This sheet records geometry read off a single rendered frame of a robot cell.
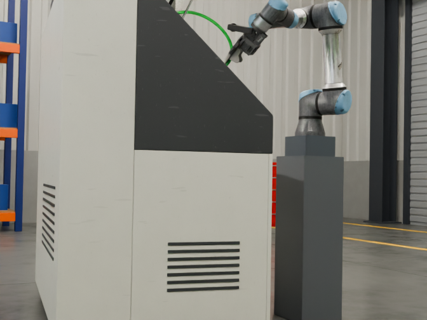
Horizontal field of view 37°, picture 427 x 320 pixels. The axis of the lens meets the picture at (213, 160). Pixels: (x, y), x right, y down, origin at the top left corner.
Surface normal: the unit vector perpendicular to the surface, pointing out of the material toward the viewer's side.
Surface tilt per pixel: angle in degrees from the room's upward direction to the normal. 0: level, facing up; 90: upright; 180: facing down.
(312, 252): 90
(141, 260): 90
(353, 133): 90
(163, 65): 90
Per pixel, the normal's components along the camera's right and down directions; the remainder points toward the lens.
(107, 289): 0.32, -0.02
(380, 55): -0.88, -0.03
